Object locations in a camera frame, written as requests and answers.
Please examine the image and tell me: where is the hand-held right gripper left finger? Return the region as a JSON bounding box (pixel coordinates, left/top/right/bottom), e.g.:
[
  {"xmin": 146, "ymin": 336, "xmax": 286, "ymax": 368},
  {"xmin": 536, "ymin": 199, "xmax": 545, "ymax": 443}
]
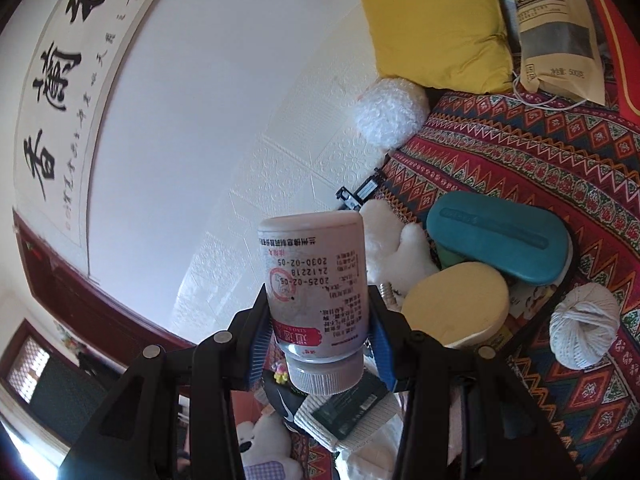
[{"xmin": 57, "ymin": 284, "xmax": 273, "ymax": 480}]

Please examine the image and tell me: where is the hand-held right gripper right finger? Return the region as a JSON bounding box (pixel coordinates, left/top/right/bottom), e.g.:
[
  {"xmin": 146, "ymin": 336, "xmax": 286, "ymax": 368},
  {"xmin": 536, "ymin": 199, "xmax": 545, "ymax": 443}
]
[{"xmin": 367, "ymin": 285, "xmax": 581, "ymax": 480}]

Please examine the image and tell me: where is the white bottle with pink label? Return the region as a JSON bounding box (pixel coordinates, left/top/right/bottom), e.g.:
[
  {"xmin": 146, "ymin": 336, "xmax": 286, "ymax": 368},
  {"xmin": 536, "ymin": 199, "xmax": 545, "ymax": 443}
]
[{"xmin": 257, "ymin": 211, "xmax": 371, "ymax": 395}]

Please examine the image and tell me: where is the white plush with gingham clothes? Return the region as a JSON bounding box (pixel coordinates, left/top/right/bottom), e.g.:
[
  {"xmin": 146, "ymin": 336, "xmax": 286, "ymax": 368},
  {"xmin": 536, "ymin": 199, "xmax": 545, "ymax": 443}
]
[{"xmin": 237, "ymin": 412, "xmax": 303, "ymax": 480}]

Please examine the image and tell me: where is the white knit hat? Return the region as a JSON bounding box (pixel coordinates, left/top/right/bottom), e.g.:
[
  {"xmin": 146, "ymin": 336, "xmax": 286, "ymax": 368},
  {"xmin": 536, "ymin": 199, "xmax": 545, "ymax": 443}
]
[{"xmin": 292, "ymin": 390, "xmax": 401, "ymax": 453}]

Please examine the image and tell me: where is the black cloth with white mark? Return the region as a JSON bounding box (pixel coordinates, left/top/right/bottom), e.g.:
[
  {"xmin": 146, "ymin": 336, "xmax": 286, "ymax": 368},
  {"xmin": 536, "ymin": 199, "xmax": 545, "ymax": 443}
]
[{"xmin": 265, "ymin": 375, "xmax": 312, "ymax": 431}]

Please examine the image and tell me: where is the black card box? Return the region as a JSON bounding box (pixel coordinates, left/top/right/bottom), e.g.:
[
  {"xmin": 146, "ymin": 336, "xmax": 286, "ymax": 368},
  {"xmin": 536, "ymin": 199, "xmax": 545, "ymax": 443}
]
[{"xmin": 312, "ymin": 372, "xmax": 391, "ymax": 441}]

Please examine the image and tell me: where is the pale yellow oval box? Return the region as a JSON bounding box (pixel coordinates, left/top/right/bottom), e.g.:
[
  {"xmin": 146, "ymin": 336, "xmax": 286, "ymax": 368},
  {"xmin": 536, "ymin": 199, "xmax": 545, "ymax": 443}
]
[{"xmin": 401, "ymin": 261, "xmax": 511, "ymax": 350}]

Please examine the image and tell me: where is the white plush toy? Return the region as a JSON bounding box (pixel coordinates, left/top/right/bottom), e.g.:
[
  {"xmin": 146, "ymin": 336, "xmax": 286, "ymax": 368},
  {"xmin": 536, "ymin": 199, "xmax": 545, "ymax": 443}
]
[{"xmin": 360, "ymin": 200, "xmax": 441, "ymax": 306}]

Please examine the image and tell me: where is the teal oval case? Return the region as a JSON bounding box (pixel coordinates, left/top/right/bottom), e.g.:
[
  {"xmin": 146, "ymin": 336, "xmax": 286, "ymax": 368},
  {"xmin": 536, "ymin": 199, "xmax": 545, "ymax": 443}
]
[{"xmin": 426, "ymin": 191, "xmax": 573, "ymax": 287}]

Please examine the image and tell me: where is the white yarn ball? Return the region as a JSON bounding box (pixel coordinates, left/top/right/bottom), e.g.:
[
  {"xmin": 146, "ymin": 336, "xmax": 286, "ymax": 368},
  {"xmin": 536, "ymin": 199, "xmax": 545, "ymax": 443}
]
[{"xmin": 549, "ymin": 282, "xmax": 622, "ymax": 370}]

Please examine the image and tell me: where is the dark red wooden door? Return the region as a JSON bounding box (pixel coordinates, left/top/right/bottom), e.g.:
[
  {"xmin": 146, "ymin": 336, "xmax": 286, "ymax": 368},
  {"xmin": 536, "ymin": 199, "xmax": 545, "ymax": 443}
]
[{"xmin": 12, "ymin": 210, "xmax": 201, "ymax": 366}]

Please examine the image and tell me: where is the white fluffy ball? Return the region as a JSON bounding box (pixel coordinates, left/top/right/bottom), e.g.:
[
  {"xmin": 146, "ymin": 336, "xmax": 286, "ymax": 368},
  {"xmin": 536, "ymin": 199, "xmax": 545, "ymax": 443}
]
[{"xmin": 355, "ymin": 77, "xmax": 431, "ymax": 150}]

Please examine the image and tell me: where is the red patterned blanket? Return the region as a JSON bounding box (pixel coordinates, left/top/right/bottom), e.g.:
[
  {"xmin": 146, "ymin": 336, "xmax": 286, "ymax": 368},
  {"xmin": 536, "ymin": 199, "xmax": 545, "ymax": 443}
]
[{"xmin": 290, "ymin": 90, "xmax": 640, "ymax": 480}]

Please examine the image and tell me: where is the yellow pillow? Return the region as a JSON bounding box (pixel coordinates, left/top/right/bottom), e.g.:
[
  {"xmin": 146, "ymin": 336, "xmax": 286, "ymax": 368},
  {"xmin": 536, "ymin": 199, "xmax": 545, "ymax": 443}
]
[{"xmin": 357, "ymin": 0, "xmax": 516, "ymax": 95}]

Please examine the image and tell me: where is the kraft paper food bag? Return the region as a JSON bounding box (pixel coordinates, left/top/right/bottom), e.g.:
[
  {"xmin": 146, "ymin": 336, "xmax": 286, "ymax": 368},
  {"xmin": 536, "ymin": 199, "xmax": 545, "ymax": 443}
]
[{"xmin": 495, "ymin": 0, "xmax": 607, "ymax": 107}]

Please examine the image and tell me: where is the red box with gold trim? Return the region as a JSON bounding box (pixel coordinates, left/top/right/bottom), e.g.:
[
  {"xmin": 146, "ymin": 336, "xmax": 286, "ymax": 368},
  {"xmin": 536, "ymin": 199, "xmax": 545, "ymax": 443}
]
[{"xmin": 570, "ymin": 0, "xmax": 640, "ymax": 116}]

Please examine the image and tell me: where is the window with dark red frame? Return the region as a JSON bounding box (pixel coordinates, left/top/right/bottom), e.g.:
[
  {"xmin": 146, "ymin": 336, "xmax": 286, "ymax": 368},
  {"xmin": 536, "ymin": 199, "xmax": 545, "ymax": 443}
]
[{"xmin": 0, "ymin": 320, "xmax": 126, "ymax": 456}]

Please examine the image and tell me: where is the white cable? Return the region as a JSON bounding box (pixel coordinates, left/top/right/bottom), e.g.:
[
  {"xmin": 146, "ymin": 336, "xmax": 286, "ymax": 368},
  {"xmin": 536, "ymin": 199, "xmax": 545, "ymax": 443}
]
[{"xmin": 510, "ymin": 77, "xmax": 588, "ymax": 111}]

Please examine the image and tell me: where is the calligraphy wall scroll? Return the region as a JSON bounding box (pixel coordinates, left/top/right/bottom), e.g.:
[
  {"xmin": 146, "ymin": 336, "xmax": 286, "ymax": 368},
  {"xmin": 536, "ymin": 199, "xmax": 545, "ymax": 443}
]
[{"xmin": 12, "ymin": 0, "xmax": 188, "ymax": 278}]

